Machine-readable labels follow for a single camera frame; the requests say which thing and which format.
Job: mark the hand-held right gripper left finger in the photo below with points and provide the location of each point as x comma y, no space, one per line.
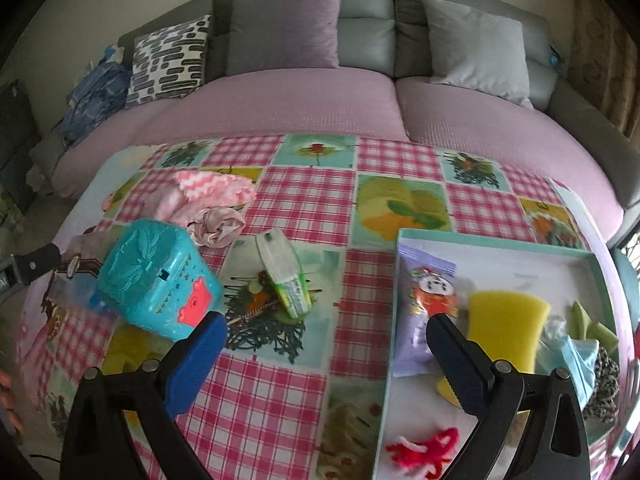
200,355

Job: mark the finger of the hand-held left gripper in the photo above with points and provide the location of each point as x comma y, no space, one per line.
35,260

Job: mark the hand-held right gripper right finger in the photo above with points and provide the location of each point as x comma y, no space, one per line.
450,360

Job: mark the purple snack packet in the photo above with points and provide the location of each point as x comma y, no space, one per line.
425,300

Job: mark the yellow sponge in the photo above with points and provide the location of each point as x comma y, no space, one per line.
505,325

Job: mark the teal plastic box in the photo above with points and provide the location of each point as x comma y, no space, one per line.
150,275

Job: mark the white tray with teal rim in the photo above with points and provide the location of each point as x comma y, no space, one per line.
525,270

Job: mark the blue face mask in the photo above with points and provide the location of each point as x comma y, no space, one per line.
570,355

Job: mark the leopard print cloth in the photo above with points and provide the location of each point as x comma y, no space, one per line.
605,385

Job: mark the clear plastic box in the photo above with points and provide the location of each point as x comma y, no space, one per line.
75,270

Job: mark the green and white wipes packet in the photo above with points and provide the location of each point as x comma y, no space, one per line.
282,275

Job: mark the dark cabinet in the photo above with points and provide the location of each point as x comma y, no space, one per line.
17,135

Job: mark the beige crumpled cloth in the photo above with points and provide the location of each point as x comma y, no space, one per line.
217,225

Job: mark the green cloth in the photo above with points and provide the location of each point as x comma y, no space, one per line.
590,325

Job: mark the pink fluffy cloth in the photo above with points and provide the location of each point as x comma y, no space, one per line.
200,190

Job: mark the pile of blue clothes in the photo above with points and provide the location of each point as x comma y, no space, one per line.
95,95

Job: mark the black and white patterned pillow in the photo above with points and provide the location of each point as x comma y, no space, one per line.
167,60

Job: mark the purple sofa cover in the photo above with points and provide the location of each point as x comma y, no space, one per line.
310,105

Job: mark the grey pillow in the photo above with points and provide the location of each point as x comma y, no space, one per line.
475,45

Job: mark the small blue tag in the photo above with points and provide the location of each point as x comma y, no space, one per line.
554,55

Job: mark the grey sofa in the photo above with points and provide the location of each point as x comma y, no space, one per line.
367,35

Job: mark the beige patterned curtain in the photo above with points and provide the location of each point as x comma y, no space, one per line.
600,60

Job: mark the purple pillow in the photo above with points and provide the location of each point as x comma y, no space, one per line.
285,20

